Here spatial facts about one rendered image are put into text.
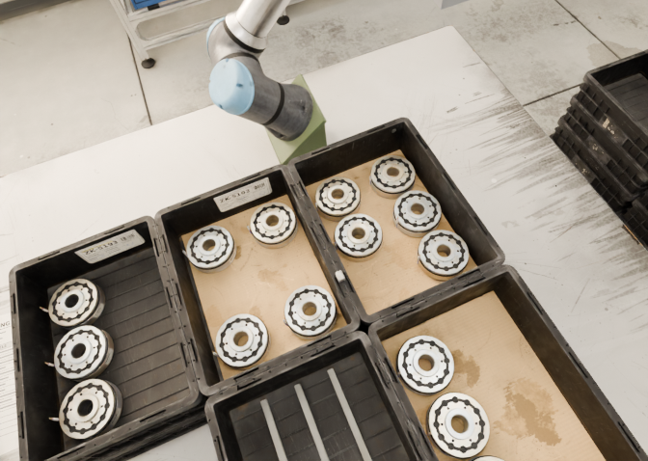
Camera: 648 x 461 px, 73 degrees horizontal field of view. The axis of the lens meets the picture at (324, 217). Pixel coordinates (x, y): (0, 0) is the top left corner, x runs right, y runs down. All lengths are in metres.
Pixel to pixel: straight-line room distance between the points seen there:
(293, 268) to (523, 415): 0.51
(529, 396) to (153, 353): 0.72
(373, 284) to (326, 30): 2.06
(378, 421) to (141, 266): 0.60
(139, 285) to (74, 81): 2.08
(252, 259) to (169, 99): 1.73
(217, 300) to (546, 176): 0.89
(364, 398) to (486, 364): 0.24
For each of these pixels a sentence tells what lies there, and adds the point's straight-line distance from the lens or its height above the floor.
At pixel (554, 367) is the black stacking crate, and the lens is 0.92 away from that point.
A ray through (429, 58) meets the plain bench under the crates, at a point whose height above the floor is 0.70.
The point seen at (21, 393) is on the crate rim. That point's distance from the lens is 0.97.
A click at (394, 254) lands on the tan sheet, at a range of 0.96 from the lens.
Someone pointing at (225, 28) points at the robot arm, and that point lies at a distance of 1.15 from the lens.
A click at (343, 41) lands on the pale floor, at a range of 2.70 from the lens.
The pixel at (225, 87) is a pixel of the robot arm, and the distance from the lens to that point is 1.07.
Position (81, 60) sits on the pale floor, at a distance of 3.10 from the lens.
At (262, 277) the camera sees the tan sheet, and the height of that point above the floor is 0.83.
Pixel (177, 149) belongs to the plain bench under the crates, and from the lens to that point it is 1.38.
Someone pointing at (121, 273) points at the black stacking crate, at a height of 0.83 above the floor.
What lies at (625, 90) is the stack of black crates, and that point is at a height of 0.49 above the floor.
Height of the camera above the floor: 1.70
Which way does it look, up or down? 61 degrees down
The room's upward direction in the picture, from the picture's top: 8 degrees counter-clockwise
